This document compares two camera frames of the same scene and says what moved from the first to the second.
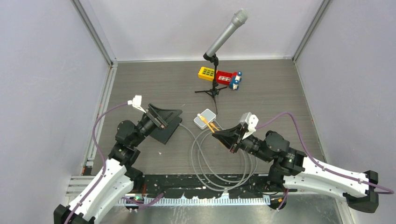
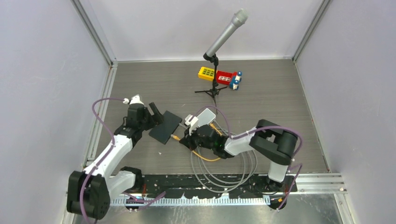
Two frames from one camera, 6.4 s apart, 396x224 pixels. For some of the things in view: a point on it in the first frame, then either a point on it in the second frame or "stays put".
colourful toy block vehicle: x=232 y=79 stays put
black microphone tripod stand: x=214 y=91 stays put
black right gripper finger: x=229 y=136 to x=185 y=142
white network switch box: x=208 y=115 stays put
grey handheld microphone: x=241 y=16 stays put
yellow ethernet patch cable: x=210 y=125 to x=175 y=137
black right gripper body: x=242 y=134 to x=195 y=140
